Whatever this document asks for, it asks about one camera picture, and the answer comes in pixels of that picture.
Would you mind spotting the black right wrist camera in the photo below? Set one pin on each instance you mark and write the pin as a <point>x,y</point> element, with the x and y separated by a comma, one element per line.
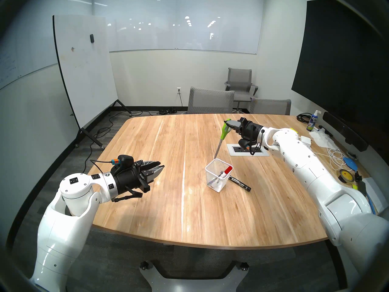
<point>244,143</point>

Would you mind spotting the small black bottle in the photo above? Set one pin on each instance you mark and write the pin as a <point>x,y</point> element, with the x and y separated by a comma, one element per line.
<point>357,176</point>

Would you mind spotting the white paper sheet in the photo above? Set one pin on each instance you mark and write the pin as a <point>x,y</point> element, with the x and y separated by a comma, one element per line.
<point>376,194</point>

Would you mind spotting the black soundbar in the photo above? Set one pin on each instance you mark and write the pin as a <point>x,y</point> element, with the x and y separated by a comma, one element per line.
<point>343,128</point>

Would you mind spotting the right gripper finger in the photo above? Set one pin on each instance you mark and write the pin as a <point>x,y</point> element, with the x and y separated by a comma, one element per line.
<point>238,132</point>
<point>234,124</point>

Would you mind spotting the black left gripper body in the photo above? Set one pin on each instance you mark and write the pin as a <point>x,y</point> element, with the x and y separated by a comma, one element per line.
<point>127,179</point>

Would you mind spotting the yellow and black tape roll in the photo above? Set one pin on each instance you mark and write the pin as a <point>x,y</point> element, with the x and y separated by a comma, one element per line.
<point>346,175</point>

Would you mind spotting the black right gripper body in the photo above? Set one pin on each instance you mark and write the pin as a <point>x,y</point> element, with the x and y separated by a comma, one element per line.
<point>252,131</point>

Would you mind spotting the rolling whiteboard on stand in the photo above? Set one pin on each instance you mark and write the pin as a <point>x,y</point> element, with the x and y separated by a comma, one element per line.
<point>85,66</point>

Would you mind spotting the whiteboard cleaner spray bottle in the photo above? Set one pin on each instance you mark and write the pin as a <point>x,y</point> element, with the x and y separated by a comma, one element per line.
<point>312,122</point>

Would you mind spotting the large black wall screen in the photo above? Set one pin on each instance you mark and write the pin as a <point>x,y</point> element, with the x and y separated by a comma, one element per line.
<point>340,66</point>

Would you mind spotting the thin blue stick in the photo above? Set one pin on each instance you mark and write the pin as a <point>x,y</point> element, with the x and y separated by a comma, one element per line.
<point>371,204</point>

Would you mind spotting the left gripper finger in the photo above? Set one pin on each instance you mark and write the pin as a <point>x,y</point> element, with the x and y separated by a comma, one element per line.
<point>153,173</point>
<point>150,164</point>

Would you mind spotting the dark grey and yellow block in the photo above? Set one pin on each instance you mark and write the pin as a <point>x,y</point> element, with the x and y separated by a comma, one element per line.
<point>361,189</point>

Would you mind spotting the red-capped white marker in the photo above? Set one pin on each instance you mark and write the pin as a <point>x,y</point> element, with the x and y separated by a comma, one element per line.
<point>228,169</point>

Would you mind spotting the flat blue object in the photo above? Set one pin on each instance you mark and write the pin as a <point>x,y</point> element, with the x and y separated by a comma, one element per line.
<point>351,164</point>

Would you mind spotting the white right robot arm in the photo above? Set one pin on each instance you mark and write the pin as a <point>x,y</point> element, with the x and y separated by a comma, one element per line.
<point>319,179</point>

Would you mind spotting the white mesh pen holder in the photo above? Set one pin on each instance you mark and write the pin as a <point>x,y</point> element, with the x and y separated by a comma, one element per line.
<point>217,188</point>

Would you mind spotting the grey armrest office chair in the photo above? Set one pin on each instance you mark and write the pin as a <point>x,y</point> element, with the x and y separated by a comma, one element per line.
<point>240,77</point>

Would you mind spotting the silver table outlet panel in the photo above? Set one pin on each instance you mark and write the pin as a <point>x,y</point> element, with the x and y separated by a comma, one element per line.
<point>264,151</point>

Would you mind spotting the white crumpled tissue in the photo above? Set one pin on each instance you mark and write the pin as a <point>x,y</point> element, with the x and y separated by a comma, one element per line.
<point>323,139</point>

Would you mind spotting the black permanent marker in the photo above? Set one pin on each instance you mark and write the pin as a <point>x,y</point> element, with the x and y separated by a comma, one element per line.
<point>240,183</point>

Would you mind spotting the blue pen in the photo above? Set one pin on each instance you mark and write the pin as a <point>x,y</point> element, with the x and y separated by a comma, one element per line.
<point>216,182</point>

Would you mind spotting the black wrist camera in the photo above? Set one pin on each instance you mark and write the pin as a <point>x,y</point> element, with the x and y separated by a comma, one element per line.
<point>244,143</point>
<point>123,160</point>

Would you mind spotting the wall whiteboard with writing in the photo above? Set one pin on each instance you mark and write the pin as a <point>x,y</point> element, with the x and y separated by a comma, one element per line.
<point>18,51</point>

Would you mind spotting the white power adapter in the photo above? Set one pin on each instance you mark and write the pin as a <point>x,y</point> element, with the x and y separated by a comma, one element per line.
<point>306,140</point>

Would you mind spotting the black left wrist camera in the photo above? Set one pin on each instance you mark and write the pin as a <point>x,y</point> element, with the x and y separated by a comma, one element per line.
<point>123,160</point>

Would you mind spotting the plain glass wall whiteboard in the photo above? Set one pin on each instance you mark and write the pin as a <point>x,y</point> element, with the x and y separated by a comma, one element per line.
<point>182,36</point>

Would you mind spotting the grey mesh-back chair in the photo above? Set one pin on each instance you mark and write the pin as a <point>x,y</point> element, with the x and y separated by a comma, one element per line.
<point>209,101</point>
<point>270,107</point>

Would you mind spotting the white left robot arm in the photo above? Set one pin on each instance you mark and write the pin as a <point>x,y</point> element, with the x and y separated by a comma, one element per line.
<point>67,233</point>

